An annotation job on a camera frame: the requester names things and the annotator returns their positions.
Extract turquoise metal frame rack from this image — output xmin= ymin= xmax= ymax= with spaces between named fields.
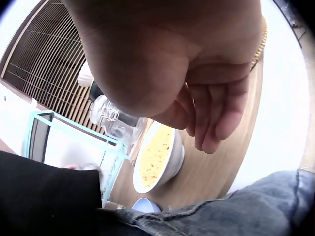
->
xmin=21 ymin=111 xmax=125 ymax=207

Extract yellow shredded food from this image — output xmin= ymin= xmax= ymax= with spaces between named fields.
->
xmin=139 ymin=125 xmax=172 ymax=188

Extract small light blue bowl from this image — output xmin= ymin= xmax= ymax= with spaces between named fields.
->
xmin=132 ymin=197 xmax=162 ymax=213

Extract brown slatted wooden screen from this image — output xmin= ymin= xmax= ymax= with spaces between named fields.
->
xmin=0 ymin=0 xmax=138 ymax=138

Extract white bowl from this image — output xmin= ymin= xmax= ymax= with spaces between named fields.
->
xmin=132 ymin=121 xmax=185 ymax=194

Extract person's body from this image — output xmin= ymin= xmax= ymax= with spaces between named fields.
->
xmin=0 ymin=150 xmax=104 ymax=236

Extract person's right fingers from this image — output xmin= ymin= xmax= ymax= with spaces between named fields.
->
xmin=186 ymin=82 xmax=249 ymax=155

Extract person's right thumb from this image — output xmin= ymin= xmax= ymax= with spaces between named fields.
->
xmin=161 ymin=92 xmax=195 ymax=130

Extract clear glass clip-top jar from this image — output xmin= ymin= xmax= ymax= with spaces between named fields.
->
xmin=89 ymin=95 xmax=148 ymax=148

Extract person's legs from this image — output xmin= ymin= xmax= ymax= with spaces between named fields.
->
xmin=98 ymin=168 xmax=315 ymax=236

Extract person's right hand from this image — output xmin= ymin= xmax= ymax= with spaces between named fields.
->
xmin=60 ymin=0 xmax=268 ymax=155

